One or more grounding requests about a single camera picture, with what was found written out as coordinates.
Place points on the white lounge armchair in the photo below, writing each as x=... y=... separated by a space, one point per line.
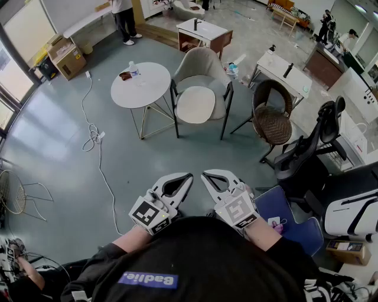
x=189 y=10

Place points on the brown cloth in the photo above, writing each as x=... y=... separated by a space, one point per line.
x=125 y=75

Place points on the light wooden bench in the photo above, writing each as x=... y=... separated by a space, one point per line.
x=285 y=17

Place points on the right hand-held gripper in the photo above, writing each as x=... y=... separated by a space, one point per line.
x=237 y=209

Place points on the round white side table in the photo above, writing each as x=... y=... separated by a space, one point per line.
x=138 y=94

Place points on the person's black shirt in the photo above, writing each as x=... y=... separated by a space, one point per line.
x=203 y=259

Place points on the small cardboard box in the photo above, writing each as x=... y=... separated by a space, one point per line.
x=55 y=39

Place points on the small picture card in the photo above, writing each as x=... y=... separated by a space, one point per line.
x=274 y=222

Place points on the clear water bottle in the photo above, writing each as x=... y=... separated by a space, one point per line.
x=134 y=70

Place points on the beige wastebasket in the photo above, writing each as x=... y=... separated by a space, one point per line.
x=87 y=48

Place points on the black soap dispenser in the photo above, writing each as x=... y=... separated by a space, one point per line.
x=272 y=49

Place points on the dark brown cabinet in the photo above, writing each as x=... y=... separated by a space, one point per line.
x=322 y=65

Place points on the white vanity table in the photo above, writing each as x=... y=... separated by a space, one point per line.
x=280 y=73

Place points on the white seat cushion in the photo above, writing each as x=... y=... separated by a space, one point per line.
x=195 y=104

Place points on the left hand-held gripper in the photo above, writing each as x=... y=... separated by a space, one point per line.
x=147 y=210

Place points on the long white bench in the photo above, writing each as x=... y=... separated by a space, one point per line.
x=85 y=22

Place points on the large cardboard box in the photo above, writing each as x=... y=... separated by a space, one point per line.
x=69 y=62

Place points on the person's left forearm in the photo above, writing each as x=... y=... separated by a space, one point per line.
x=134 y=239

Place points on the black office chair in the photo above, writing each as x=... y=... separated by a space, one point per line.
x=307 y=159

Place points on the person's right forearm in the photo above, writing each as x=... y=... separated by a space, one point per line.
x=263 y=234

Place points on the brown rattan chair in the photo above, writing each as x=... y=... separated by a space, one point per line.
x=273 y=124

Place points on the black bin with yellow bag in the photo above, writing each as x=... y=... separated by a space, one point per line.
x=45 y=66

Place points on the flat cardboard box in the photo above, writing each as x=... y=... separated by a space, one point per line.
x=348 y=250

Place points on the black faucet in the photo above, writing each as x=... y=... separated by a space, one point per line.
x=288 y=70
x=196 y=24

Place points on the white top wooden vanity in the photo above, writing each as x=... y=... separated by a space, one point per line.
x=206 y=34

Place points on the white and black device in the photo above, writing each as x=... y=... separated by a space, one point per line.
x=351 y=215

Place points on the bag of colourful items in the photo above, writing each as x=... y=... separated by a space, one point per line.
x=231 y=70

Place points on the beige chair with black legs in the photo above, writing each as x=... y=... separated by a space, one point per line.
x=203 y=66

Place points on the white cabinet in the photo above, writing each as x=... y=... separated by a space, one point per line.
x=354 y=91

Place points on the orange sofa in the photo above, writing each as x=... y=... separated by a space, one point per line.
x=283 y=4

